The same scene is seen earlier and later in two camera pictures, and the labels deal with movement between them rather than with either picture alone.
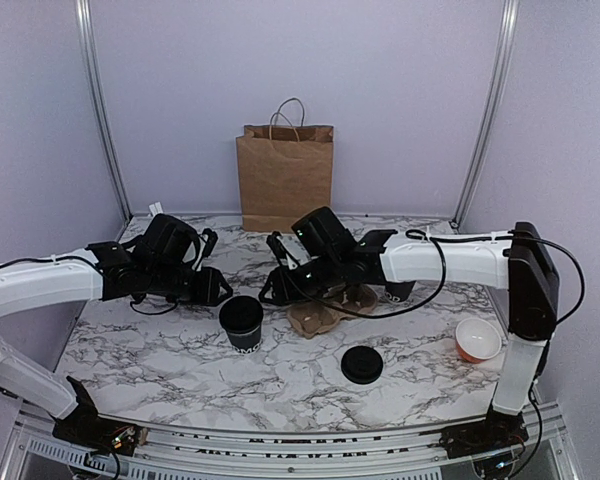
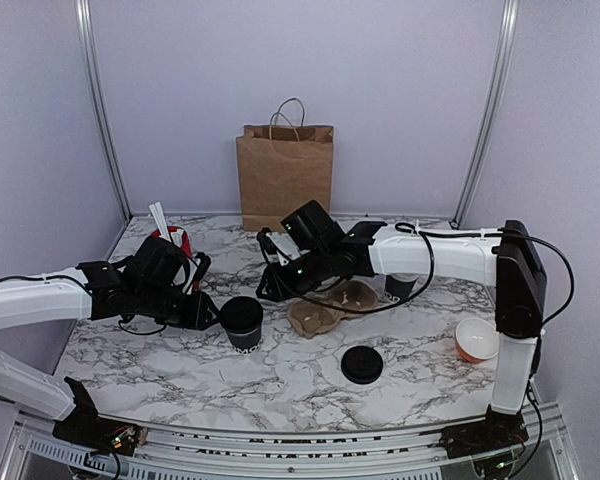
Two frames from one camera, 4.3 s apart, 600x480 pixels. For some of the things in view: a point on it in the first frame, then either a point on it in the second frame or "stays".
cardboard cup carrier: [314, 319] stays
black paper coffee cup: [241, 316] stays
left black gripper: [209, 292] → [196, 318]
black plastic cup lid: [240, 314] stays
